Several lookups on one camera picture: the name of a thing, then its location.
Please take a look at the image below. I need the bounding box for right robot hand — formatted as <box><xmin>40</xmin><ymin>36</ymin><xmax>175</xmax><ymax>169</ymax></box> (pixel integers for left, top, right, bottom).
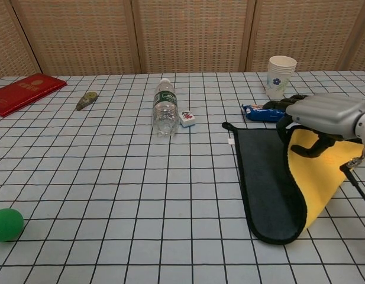
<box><xmin>262</xmin><ymin>93</ymin><xmax>365</xmax><ymax>158</ymax></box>

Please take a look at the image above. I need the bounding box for woven folding screen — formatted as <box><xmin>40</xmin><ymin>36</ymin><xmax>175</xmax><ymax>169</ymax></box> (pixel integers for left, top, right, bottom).
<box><xmin>0</xmin><ymin>0</ymin><xmax>365</xmax><ymax>80</ymax></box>

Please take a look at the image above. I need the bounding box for checkered white tablecloth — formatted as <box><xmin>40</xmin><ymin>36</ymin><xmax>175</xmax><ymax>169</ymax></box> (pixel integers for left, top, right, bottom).
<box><xmin>0</xmin><ymin>70</ymin><xmax>365</xmax><ymax>284</ymax></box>

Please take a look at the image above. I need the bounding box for white paper cup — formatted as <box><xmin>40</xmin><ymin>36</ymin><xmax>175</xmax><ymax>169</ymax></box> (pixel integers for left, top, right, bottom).
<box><xmin>264</xmin><ymin>55</ymin><xmax>298</xmax><ymax>100</ymax></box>

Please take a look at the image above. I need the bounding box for clear plastic water bottle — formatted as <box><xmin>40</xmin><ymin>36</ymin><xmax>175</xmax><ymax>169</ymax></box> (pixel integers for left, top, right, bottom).
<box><xmin>151</xmin><ymin>78</ymin><xmax>180</xmax><ymax>137</ymax></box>

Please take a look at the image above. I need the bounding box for green foam ball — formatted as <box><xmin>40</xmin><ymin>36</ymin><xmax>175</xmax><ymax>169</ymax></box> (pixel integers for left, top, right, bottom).
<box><xmin>0</xmin><ymin>208</ymin><xmax>25</xmax><ymax>243</ymax></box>

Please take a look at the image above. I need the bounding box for white mahjong tile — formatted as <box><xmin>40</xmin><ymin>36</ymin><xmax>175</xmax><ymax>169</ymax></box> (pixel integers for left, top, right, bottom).
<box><xmin>179</xmin><ymin>109</ymin><xmax>198</xmax><ymax>129</ymax></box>

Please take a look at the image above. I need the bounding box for red certificate booklet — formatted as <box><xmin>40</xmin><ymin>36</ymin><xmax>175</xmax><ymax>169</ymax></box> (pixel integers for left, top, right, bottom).
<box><xmin>0</xmin><ymin>73</ymin><xmax>67</xmax><ymax>118</ymax></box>

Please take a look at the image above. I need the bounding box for blue cookie snack packet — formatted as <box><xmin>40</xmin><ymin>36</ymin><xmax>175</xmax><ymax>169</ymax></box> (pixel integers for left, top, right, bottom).
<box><xmin>241</xmin><ymin>103</ymin><xmax>288</xmax><ymax>123</ymax></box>

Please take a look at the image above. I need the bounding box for dark grey cloth pad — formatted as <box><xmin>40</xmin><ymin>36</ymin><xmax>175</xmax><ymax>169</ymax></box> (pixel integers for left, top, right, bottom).
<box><xmin>221</xmin><ymin>121</ymin><xmax>365</xmax><ymax>246</ymax></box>

